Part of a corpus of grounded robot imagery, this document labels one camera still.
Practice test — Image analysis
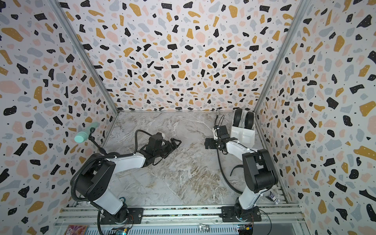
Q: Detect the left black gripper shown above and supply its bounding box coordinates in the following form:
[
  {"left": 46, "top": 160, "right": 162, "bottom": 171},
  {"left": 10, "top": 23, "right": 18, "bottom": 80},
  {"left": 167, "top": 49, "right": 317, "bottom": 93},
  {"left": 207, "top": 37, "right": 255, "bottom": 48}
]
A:
[{"left": 156, "top": 137, "right": 183, "bottom": 159}]

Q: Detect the black belt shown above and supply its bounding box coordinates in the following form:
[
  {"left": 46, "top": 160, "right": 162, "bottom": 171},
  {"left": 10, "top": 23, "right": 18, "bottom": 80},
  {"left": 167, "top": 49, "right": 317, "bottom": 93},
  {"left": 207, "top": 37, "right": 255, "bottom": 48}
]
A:
[
  {"left": 244, "top": 112, "right": 255, "bottom": 130},
  {"left": 214, "top": 109, "right": 244, "bottom": 194},
  {"left": 233, "top": 108, "right": 243, "bottom": 127}
]

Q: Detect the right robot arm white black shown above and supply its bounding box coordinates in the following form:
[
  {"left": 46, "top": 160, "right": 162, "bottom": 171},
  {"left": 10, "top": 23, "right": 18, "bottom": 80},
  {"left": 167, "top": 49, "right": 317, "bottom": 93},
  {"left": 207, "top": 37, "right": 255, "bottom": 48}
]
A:
[{"left": 205, "top": 125, "right": 278, "bottom": 222}]

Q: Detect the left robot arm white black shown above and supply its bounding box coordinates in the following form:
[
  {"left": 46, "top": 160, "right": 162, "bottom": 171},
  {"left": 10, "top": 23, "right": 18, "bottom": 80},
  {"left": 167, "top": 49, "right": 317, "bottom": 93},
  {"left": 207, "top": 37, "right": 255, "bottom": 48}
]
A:
[{"left": 70, "top": 132, "right": 182, "bottom": 224}]

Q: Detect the white storage roll organizer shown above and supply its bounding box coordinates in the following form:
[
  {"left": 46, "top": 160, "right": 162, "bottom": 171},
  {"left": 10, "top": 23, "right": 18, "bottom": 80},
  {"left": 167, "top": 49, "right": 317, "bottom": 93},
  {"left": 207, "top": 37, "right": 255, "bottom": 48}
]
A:
[{"left": 231, "top": 110, "right": 256, "bottom": 147}]

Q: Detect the green microphone on black stand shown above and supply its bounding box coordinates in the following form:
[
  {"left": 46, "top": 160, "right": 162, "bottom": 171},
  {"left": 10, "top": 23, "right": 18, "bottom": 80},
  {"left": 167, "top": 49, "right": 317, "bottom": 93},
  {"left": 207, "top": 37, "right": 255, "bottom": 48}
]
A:
[{"left": 74, "top": 122, "right": 108, "bottom": 156}]

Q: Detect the small crumpled wrapper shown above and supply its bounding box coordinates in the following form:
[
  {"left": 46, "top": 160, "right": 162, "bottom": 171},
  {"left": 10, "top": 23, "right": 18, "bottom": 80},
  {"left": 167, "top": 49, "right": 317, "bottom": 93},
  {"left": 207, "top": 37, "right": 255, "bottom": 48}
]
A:
[{"left": 267, "top": 192, "right": 280, "bottom": 205}]

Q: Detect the pink printed card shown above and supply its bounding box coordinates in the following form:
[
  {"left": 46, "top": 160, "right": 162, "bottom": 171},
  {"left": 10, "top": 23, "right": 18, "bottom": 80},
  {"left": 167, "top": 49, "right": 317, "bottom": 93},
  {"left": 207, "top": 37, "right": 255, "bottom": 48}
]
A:
[{"left": 64, "top": 225, "right": 88, "bottom": 235}]

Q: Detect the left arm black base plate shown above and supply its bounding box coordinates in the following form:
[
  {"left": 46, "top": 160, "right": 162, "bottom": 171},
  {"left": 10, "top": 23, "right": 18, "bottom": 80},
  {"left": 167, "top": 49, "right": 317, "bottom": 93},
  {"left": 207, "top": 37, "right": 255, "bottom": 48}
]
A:
[{"left": 100, "top": 208, "right": 144, "bottom": 225}]

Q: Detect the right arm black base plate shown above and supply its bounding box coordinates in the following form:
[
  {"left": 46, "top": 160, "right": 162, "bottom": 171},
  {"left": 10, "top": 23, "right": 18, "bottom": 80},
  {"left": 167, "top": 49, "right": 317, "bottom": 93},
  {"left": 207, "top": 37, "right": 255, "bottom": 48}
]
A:
[{"left": 219, "top": 204, "right": 261, "bottom": 223}]

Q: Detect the aluminium mounting rail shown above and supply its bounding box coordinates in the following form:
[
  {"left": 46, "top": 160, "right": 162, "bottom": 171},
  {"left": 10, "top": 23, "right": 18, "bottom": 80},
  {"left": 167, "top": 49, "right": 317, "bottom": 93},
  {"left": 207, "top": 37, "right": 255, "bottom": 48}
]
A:
[{"left": 54, "top": 204, "right": 306, "bottom": 228}]

